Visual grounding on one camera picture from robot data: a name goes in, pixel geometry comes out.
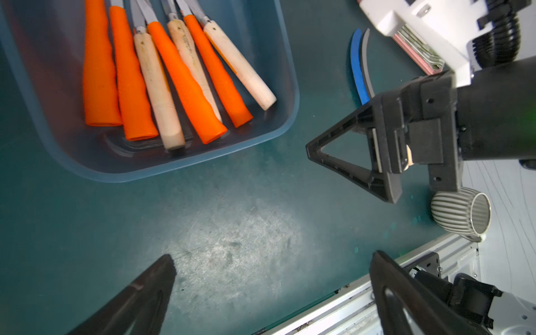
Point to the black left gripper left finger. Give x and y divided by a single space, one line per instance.
138 309

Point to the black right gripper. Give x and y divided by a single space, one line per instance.
431 122

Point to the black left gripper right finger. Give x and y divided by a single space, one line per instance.
396 292

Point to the wooden handle sickle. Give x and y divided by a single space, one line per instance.
185 45
236 61
158 89
356 65
134 104

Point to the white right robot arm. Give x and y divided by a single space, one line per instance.
468 35

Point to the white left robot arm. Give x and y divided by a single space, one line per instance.
491 310

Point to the blue plastic storage box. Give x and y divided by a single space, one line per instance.
44 42

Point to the pink tray with checkered cloth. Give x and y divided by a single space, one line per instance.
418 50

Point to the grey ribbed mug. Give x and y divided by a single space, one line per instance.
466 212

